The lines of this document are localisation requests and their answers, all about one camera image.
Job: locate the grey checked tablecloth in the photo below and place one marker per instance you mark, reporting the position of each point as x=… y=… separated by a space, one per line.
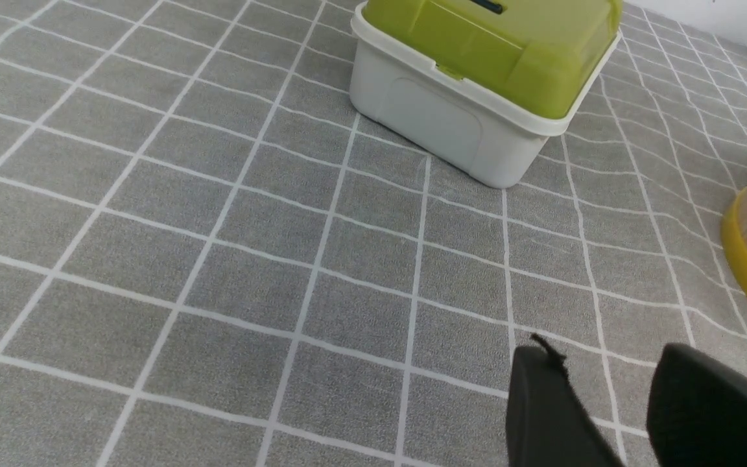
x=209 y=258

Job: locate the white box with green lid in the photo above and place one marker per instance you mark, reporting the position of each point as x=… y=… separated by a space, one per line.
x=482 y=85

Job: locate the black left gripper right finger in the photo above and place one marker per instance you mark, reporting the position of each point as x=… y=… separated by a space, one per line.
x=697 y=410

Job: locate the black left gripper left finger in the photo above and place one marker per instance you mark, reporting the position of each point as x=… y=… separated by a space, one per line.
x=546 y=423

